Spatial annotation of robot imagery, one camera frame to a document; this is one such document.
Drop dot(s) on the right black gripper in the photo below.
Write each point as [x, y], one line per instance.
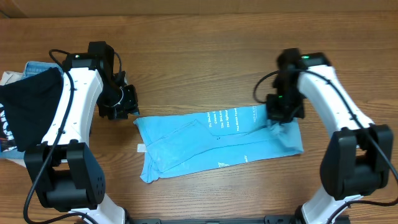
[274, 114]

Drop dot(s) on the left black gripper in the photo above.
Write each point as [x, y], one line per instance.
[131, 106]

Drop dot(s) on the light blue printed t-shirt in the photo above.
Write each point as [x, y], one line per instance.
[184, 144]

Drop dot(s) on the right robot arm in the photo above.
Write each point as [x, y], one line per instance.
[357, 161]

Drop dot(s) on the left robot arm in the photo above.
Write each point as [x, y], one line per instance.
[64, 172]

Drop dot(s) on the folded black garment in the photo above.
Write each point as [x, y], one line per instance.
[31, 105]

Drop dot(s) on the folded blue jeans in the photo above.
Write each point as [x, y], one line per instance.
[33, 68]

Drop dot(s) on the folded beige garment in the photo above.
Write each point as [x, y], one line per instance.
[13, 155]

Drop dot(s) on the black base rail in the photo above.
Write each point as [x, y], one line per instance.
[211, 221]

